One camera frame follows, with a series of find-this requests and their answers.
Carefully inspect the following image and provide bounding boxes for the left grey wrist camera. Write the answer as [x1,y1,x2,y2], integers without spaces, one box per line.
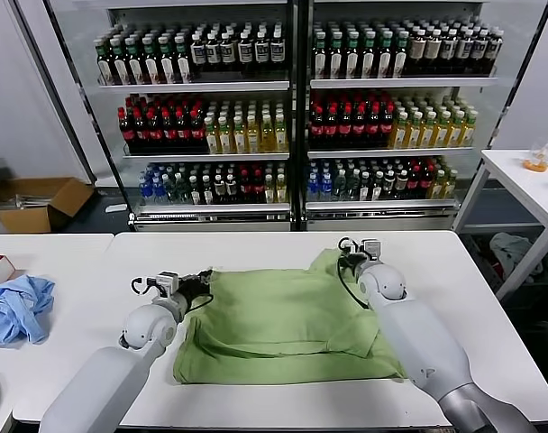
[156,272,180,301]

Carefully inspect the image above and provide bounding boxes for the glass door drinks cooler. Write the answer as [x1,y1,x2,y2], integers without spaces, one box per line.
[300,0,548,231]
[12,0,302,234]

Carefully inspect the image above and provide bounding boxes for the crumpled light blue shirt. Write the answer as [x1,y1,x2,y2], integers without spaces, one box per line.
[0,274,57,347]

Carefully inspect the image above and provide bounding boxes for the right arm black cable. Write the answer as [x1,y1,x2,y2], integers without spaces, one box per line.
[337,237,370,313]

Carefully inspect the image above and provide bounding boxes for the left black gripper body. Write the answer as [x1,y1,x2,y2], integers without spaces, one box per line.
[178,273,207,304]

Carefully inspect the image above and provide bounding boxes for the red cap cola bottle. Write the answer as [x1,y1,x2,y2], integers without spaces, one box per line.
[187,106,205,152]
[379,102,395,149]
[324,102,340,149]
[174,107,190,152]
[365,102,381,149]
[146,108,163,152]
[310,102,326,149]
[351,102,367,149]
[337,102,353,149]
[117,107,135,152]
[132,108,150,152]
[160,107,177,152]

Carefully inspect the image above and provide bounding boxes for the open brown cardboard box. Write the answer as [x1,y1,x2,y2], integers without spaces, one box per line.
[0,176,96,234]

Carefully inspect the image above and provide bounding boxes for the glass beaker orange liquid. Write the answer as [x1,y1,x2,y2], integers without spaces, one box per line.
[520,124,548,173]

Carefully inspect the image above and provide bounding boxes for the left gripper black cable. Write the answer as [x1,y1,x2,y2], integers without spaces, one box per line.
[183,293,213,318]

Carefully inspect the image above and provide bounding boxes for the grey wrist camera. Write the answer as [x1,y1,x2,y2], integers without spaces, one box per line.
[156,272,180,301]
[361,239,384,263]

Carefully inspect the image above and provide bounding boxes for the yellow juice bottle green cap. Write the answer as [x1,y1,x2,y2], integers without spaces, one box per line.
[420,111,436,149]
[217,115,233,155]
[434,110,451,149]
[245,115,260,154]
[231,115,247,155]
[448,110,464,149]
[259,114,275,154]
[406,111,423,150]
[203,115,219,155]
[272,113,288,154]
[391,111,408,150]
[461,110,478,149]

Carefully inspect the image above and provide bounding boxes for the white metal side table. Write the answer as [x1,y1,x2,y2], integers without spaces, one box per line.
[452,148,548,302]

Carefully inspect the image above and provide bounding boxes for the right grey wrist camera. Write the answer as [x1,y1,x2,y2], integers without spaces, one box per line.
[361,239,384,263]

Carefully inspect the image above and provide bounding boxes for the green cap dark tea bottle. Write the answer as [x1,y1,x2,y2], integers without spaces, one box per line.
[360,33,378,80]
[343,33,361,80]
[391,31,408,79]
[157,36,177,85]
[110,37,130,86]
[327,33,345,80]
[95,38,114,86]
[376,32,393,79]
[173,36,193,84]
[141,37,160,85]
[125,37,145,86]
[312,33,329,80]

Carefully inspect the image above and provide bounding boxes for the grey metal bars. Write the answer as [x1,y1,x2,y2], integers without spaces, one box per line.
[14,192,54,209]

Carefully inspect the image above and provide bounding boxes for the beige label dark drink bottle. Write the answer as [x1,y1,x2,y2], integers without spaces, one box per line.
[407,30,425,73]
[424,30,441,73]

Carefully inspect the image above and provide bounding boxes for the grey green clothes pile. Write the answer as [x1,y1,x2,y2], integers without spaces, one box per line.
[488,231,545,283]

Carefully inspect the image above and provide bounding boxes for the light green t-shirt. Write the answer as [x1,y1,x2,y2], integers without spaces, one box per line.
[172,247,408,385]

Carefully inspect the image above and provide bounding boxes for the blue label dark drink bottle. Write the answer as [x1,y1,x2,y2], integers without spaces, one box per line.
[236,32,253,73]
[453,30,471,73]
[251,32,269,72]
[485,28,504,72]
[439,30,456,73]
[469,29,487,73]
[268,31,285,72]
[190,34,207,73]
[220,33,236,73]
[205,33,222,73]

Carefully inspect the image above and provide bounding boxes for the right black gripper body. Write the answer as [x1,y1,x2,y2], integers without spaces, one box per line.
[339,252,370,276]

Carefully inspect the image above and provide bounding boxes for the small red label cola bottle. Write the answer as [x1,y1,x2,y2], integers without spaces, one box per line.
[419,161,434,199]
[236,165,251,204]
[249,165,263,204]
[406,161,421,200]

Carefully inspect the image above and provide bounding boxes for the left wrist camera black cable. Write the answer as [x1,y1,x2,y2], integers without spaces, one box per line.
[130,276,160,298]

